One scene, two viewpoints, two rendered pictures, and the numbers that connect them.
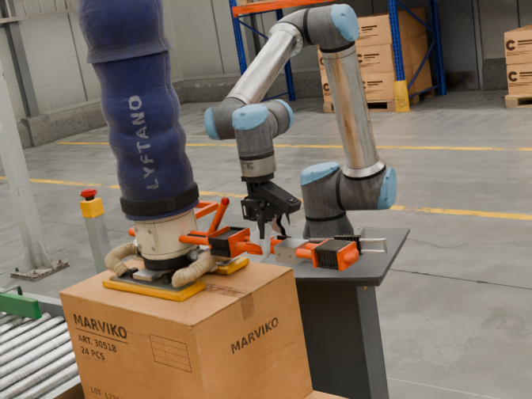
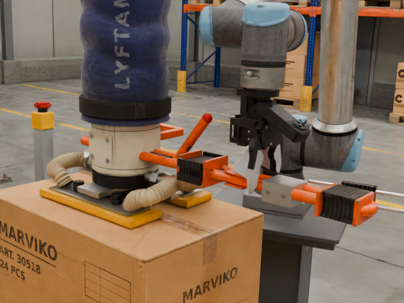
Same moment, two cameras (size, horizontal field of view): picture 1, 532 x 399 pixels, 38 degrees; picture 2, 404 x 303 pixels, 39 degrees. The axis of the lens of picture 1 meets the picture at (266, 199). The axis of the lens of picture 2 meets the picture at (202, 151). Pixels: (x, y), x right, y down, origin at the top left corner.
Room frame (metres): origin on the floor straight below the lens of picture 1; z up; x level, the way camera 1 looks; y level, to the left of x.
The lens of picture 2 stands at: (0.73, 0.18, 1.41)
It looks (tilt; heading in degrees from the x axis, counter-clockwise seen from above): 13 degrees down; 357
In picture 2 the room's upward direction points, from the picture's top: 2 degrees clockwise
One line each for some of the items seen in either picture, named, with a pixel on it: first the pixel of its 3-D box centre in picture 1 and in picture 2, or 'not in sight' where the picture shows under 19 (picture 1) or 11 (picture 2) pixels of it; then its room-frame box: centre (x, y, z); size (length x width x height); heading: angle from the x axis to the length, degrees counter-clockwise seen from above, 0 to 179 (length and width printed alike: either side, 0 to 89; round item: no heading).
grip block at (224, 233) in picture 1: (229, 241); (202, 168); (1.98, 0.11, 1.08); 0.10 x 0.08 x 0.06; 138
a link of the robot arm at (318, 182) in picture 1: (324, 188); (286, 140); (2.69, -0.22, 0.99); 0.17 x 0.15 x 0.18; 63
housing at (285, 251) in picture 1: (292, 250); (284, 190); (1.84, -0.05, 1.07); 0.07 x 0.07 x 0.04; 48
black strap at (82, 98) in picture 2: (160, 196); (126, 103); (2.15, 0.30, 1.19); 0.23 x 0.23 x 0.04
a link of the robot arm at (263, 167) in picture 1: (257, 165); (261, 77); (1.88, 0.01, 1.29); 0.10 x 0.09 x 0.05; 138
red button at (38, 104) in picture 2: (89, 195); (42, 106); (3.11, 0.72, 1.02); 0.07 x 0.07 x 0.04
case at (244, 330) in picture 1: (185, 341); (121, 275); (2.12, 0.31, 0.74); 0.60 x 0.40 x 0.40; 46
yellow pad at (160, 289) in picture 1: (150, 279); (97, 196); (2.08, 0.36, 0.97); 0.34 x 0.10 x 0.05; 48
